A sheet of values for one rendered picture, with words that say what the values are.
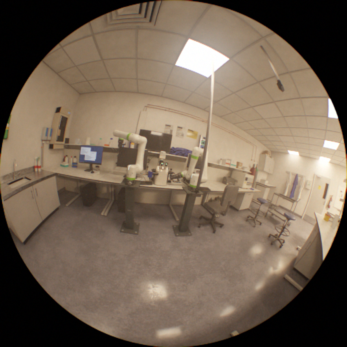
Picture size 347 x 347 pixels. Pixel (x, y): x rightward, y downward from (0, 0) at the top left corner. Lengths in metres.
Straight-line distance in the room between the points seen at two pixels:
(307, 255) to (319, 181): 4.19
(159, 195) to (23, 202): 2.79
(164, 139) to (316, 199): 6.45
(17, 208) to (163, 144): 2.85
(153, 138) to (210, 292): 2.65
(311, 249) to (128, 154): 3.52
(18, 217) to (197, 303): 2.26
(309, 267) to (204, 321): 1.79
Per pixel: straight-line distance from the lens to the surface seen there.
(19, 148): 2.46
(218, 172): 3.13
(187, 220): 1.75
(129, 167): 1.35
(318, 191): 6.10
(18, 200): 1.89
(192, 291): 1.36
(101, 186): 2.71
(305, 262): 2.44
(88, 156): 2.22
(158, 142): 2.23
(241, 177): 3.17
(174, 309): 1.28
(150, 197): 2.58
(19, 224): 1.97
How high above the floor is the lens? 1.25
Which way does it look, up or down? 10 degrees down
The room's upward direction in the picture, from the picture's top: 10 degrees clockwise
